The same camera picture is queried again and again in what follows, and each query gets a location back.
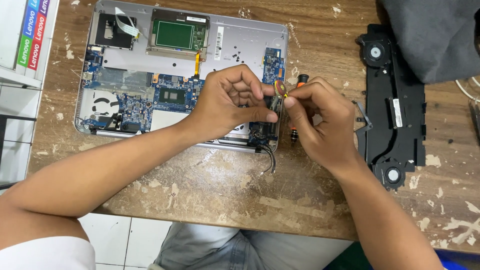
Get person's right hand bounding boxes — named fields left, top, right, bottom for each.
left=283, top=77, right=364, bottom=178

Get person's left hand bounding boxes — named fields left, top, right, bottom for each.
left=187, top=64, right=280, bottom=142

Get red coin cell battery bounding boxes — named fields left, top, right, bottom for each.
left=271, top=79, right=289, bottom=114

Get orange black screwdriver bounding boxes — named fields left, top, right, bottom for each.
left=289, top=74, right=310, bottom=144

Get small blue daughter board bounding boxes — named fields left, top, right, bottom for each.
left=262, top=47, right=286, bottom=85

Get opened silver laptop chassis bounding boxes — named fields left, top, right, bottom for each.
left=74, top=0, right=289, bottom=154

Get black dual fan heatsink assembly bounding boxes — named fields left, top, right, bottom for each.
left=354, top=24, right=428, bottom=191

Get blue laptop motherboard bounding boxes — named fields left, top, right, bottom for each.
left=80, top=45, right=280, bottom=147

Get green touchpad circuit board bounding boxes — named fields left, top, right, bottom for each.
left=146, top=8, right=211, bottom=62

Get blue object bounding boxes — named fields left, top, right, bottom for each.
left=324, top=241, right=471, bottom=270

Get person's grey jeans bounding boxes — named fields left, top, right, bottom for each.
left=148, top=222, right=355, bottom=270

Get grey cloth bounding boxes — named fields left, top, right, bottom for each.
left=379, top=0, right=480, bottom=85

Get white box with coloured labels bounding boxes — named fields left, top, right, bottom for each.
left=0, top=0, right=61, bottom=90

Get person's white sleeve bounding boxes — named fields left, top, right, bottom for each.
left=0, top=235, right=97, bottom=270

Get grey flat bracket strip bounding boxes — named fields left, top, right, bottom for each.
left=352, top=100, right=374, bottom=133

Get black antenna wires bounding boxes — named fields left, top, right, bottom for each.
left=257, top=143, right=278, bottom=177

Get white flat ribbon cable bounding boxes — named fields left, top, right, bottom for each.
left=114, top=7, right=142, bottom=39

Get white cables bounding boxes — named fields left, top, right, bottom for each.
left=455, top=76, right=480, bottom=105

